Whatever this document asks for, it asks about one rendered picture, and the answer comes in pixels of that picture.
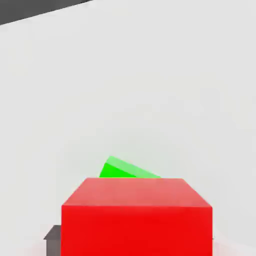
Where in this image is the small red cube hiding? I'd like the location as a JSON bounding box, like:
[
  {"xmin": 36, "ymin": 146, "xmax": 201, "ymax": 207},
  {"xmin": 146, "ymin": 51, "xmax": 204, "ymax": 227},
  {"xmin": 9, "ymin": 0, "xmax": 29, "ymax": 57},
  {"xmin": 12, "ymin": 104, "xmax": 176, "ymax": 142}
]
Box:
[{"xmin": 61, "ymin": 177, "xmax": 213, "ymax": 256}]

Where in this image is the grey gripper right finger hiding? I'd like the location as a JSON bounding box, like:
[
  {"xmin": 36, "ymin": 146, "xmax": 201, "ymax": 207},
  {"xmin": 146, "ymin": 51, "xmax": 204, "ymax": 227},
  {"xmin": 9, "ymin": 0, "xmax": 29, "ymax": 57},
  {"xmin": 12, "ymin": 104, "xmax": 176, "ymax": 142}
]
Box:
[{"xmin": 212, "ymin": 236, "xmax": 233, "ymax": 256}]

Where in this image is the small green cube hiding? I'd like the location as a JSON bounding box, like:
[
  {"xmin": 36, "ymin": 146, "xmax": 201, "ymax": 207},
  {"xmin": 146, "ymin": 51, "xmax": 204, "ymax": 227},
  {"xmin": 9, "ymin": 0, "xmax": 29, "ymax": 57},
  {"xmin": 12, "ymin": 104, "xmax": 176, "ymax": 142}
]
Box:
[{"xmin": 98, "ymin": 155, "xmax": 162, "ymax": 179}]

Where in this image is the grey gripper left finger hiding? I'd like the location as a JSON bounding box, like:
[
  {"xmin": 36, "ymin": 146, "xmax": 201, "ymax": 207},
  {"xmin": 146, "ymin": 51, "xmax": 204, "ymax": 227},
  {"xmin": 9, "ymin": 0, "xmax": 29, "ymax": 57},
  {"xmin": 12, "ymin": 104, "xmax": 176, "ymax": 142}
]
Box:
[{"xmin": 25, "ymin": 224, "xmax": 62, "ymax": 256}]

